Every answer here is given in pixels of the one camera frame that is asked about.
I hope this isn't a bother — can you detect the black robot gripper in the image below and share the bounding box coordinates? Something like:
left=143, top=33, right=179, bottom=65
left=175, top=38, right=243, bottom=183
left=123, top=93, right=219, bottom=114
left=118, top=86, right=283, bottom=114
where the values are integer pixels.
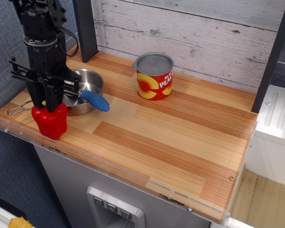
left=9, top=33, right=82, bottom=113

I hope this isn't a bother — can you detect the red toy bell pepper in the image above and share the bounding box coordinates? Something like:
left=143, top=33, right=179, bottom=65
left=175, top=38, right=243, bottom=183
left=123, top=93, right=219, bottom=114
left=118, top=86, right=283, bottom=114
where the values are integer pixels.
left=31, top=103, right=68, bottom=140

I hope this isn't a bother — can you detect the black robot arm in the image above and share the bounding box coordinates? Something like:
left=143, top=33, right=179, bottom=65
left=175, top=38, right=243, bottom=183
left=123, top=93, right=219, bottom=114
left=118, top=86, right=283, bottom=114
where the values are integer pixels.
left=9, top=0, right=82, bottom=113

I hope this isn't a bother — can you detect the stainless steel pan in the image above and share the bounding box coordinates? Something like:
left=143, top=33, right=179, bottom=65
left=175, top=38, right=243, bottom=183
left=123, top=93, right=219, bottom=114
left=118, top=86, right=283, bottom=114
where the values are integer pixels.
left=12, top=67, right=110, bottom=119

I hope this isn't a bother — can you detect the gray toy fridge cabinet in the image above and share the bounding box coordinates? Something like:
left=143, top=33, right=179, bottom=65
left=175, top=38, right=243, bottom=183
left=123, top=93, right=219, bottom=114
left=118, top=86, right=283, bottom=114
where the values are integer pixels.
left=35, top=146, right=210, bottom=228

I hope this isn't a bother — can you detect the red yellow peaches can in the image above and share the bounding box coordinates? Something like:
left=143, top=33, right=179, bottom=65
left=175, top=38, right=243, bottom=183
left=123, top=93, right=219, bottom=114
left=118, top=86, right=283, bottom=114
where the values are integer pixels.
left=132, top=52, right=174, bottom=101

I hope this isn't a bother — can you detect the silver water dispenser panel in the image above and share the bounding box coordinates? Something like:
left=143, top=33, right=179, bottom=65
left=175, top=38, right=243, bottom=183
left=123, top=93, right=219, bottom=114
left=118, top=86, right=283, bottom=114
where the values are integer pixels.
left=86, top=186, right=145, bottom=228

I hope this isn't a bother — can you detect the black yellow object bottom left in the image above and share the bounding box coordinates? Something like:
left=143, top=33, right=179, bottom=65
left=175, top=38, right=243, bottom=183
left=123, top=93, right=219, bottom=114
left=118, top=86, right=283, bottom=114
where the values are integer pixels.
left=0, top=199, right=34, bottom=228

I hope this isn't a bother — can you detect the white toy sink counter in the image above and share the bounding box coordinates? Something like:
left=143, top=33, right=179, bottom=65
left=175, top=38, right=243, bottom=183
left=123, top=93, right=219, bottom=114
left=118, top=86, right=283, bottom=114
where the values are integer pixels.
left=245, top=85, right=285, bottom=185

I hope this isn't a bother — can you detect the blue handled metal spatula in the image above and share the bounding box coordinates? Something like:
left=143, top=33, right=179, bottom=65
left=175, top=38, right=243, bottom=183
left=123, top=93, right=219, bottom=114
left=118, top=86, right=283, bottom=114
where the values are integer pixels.
left=79, top=90, right=110, bottom=112

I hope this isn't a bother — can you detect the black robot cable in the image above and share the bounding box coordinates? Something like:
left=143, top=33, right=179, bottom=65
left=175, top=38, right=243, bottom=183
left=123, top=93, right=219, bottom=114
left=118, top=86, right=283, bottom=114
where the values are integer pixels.
left=58, top=26, right=79, bottom=58

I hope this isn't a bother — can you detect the left dark gray post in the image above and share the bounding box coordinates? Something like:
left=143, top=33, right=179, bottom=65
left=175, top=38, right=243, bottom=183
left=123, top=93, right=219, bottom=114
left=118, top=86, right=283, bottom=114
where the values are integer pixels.
left=73, top=0, right=98, bottom=63

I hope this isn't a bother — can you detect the dark gray post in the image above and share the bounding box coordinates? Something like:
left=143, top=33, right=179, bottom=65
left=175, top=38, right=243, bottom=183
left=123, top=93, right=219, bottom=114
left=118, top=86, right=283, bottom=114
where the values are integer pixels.
left=73, top=0, right=98, bottom=63
left=251, top=11, right=285, bottom=114

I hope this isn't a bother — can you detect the right dark gray post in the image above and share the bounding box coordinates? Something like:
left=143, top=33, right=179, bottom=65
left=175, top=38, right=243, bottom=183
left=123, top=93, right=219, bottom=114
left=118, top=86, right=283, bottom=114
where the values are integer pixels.
left=251, top=11, right=285, bottom=114

